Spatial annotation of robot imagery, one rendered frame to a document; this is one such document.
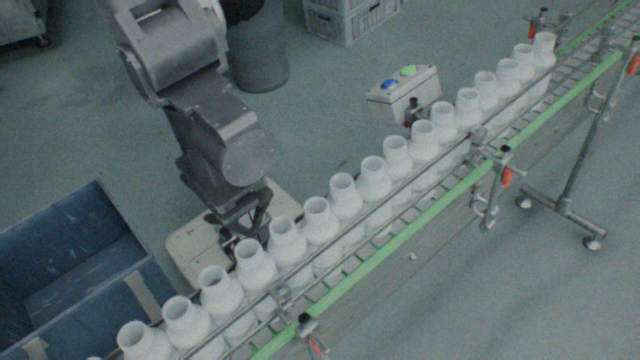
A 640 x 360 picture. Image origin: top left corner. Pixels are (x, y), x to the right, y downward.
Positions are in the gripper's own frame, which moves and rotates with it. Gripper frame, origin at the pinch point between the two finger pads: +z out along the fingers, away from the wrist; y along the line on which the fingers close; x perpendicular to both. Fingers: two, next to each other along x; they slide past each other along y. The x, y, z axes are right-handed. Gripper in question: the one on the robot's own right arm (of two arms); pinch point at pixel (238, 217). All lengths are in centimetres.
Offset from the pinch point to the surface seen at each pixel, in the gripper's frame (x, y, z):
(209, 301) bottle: -8.3, 0.4, 10.9
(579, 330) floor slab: 93, 31, 124
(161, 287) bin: -13, -29, 40
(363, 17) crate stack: 185, -174, 109
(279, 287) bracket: 0.3, 4.8, 12.0
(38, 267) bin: -33, -59, 43
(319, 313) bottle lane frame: 5.0, 5.6, 25.4
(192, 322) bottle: -11.6, 2.2, 9.7
